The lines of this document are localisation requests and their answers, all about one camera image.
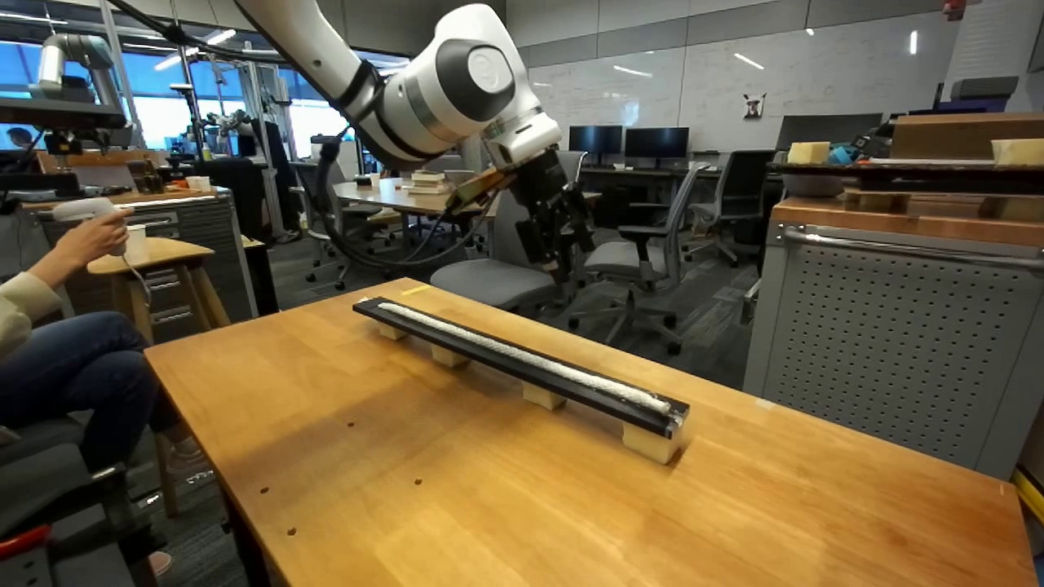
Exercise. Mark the black mesh office chair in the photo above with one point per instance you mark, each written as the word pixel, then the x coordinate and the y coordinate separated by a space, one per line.
pixel 332 183

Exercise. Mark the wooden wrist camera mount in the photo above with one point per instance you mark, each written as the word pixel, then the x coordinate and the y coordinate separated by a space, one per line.
pixel 478 187

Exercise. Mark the person's hand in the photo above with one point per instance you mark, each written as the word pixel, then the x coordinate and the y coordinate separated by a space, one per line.
pixel 85 247

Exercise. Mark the grey perforated metal cabinet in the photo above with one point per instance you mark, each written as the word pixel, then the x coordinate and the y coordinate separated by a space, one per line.
pixel 891 337

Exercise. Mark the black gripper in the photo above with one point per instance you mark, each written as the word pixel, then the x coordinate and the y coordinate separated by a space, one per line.
pixel 543 183

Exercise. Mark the dark drawer cabinet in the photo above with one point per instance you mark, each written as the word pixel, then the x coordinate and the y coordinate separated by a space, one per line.
pixel 207 229

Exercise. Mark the person's leg in jeans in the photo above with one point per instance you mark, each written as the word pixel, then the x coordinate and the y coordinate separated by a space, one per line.
pixel 100 380

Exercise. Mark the white paper cup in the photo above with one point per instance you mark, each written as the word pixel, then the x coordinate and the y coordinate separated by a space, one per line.
pixel 138 242

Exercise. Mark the white lamp head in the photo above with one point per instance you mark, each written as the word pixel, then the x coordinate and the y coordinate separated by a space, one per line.
pixel 50 67

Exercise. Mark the black computer monitor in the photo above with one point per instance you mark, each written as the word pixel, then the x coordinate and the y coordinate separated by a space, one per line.
pixel 600 142
pixel 656 145

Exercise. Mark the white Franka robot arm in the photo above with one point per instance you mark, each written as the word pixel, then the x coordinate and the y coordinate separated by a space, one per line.
pixel 435 100

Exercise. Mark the brown cardboard box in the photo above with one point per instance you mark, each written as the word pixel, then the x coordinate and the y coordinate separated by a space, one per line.
pixel 958 135

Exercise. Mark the white handheld controller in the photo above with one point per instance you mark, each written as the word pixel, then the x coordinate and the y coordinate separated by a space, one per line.
pixel 84 210

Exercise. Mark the round wooden stool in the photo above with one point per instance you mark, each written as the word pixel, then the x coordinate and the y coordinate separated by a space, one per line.
pixel 185 252

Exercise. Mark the light rail support block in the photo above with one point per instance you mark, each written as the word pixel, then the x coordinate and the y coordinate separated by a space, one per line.
pixel 391 330
pixel 449 356
pixel 654 445
pixel 547 398

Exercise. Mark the forearm in cream sleeve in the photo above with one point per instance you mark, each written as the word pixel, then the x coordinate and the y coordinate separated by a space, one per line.
pixel 27 311

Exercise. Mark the black tray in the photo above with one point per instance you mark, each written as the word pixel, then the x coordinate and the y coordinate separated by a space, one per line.
pixel 923 175

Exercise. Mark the grey office chair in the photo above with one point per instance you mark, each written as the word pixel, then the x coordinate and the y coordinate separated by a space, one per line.
pixel 489 283
pixel 654 255

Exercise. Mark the yellow foam block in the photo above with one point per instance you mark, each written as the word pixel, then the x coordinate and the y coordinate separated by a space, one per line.
pixel 1019 150
pixel 808 155

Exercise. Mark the long black grooved rail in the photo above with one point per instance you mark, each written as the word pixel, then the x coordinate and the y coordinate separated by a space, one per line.
pixel 607 405

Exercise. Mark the red chair part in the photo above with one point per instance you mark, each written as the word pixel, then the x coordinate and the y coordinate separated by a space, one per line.
pixel 23 543

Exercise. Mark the small black wall sticker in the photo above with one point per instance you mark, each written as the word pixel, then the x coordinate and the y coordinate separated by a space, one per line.
pixel 754 107

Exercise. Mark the yellow bar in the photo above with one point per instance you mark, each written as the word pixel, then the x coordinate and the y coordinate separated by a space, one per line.
pixel 1032 496

